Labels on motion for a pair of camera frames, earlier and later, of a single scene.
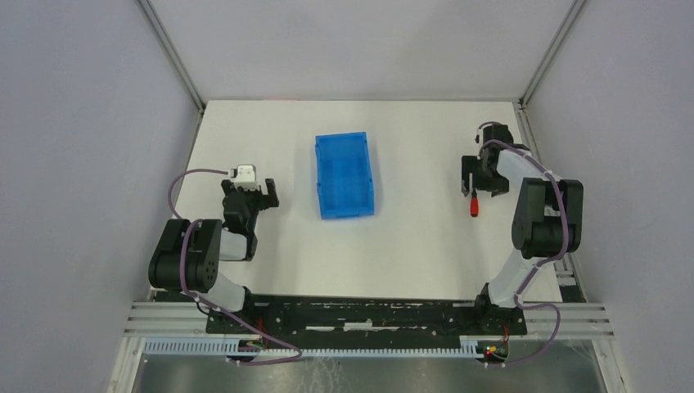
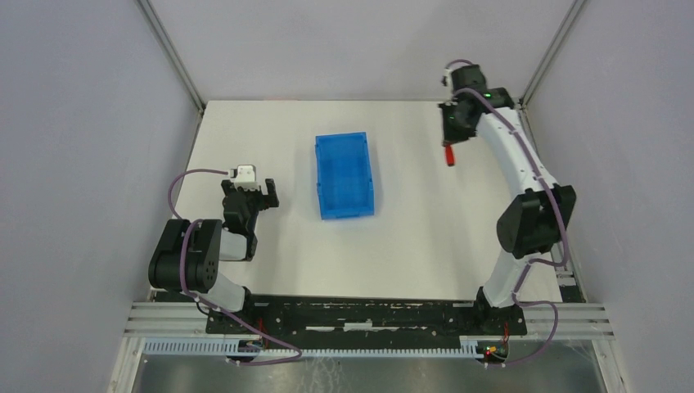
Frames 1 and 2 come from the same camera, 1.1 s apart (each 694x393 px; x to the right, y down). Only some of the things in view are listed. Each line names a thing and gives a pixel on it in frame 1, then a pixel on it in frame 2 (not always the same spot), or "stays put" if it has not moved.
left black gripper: [249, 196] stays put
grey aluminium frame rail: [520, 105] stays put
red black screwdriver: [474, 205] → [449, 155]
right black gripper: [484, 177] → [452, 133]
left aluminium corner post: [175, 60] stays put
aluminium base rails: [166, 319] stays put
